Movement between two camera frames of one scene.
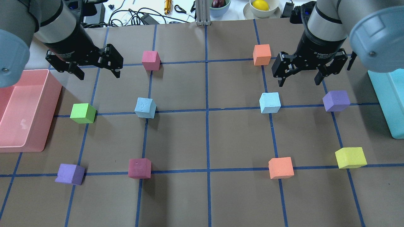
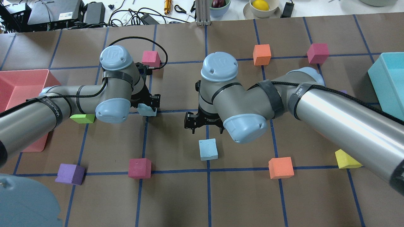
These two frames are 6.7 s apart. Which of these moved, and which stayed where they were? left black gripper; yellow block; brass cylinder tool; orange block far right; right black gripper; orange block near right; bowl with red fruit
Moved: right black gripper; left black gripper
Stayed: yellow block; orange block far right; bowl with red fruit; orange block near right; brass cylinder tool
